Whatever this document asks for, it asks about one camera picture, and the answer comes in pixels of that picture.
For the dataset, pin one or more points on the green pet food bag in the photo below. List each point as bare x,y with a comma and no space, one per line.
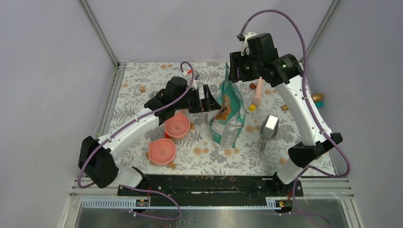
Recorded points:
228,121

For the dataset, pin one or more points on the black mounting base plate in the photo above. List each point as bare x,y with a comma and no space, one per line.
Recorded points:
203,190

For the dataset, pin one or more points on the far pink pet bowl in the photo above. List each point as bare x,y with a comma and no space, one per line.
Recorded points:
178,126

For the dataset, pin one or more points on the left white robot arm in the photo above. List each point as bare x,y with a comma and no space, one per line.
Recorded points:
98,157

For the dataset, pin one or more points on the yellow cube block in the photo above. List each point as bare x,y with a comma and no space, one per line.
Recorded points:
252,108

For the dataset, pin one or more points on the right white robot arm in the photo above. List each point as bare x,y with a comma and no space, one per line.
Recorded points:
260,59

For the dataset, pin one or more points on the pink pet bowl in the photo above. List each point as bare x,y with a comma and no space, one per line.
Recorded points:
178,126
162,151

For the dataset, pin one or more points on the metal food scoop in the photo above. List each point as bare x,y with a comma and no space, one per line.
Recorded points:
268,131

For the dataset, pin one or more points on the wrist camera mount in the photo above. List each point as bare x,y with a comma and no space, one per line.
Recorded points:
191,78
244,39

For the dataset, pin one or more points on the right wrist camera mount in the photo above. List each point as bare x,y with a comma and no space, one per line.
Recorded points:
244,39

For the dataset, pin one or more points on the gold toy microphone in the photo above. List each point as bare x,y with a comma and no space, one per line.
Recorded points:
315,97

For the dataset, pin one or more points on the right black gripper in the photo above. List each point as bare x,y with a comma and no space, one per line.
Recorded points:
236,60

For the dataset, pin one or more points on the near pink pet bowl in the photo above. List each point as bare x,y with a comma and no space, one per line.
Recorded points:
162,151

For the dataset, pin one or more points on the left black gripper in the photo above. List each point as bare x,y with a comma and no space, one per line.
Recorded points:
208,103

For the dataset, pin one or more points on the brown cube block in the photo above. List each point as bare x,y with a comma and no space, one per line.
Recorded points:
252,86

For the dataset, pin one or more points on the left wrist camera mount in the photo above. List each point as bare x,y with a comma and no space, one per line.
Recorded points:
191,78

